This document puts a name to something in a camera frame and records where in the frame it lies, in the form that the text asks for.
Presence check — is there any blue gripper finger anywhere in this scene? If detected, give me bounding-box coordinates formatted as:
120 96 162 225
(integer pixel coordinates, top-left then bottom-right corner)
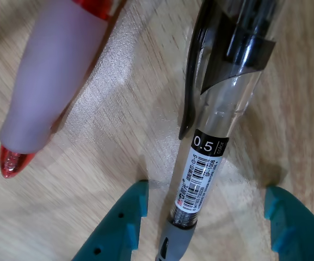
71 179 149 261
263 186 314 261

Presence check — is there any red retractable pen pale grip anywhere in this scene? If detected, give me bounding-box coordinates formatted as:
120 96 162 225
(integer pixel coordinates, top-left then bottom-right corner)
0 0 127 179

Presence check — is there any clear retractable pen grey grip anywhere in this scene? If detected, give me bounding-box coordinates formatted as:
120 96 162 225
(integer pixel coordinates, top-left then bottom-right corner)
155 0 285 261

